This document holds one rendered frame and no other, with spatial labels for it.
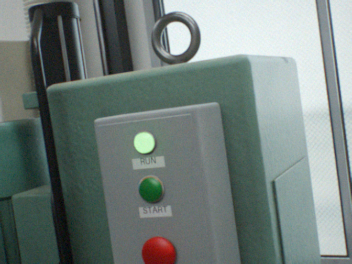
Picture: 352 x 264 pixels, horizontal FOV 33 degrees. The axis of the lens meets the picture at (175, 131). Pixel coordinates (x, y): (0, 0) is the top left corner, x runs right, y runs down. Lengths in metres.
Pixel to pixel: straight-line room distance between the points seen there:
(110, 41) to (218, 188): 1.72
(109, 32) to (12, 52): 0.40
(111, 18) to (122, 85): 1.63
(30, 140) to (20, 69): 1.64
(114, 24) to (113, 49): 0.09
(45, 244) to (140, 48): 1.58
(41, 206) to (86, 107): 0.15
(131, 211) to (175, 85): 0.12
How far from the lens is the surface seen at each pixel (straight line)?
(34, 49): 0.59
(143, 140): 0.50
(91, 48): 2.36
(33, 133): 0.76
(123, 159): 0.51
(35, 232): 0.71
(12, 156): 0.74
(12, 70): 2.36
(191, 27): 0.66
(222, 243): 0.51
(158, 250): 0.51
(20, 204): 0.71
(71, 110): 0.61
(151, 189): 0.50
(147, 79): 0.57
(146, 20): 2.23
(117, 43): 2.19
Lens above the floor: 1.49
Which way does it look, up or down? 3 degrees down
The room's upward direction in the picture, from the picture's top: 8 degrees counter-clockwise
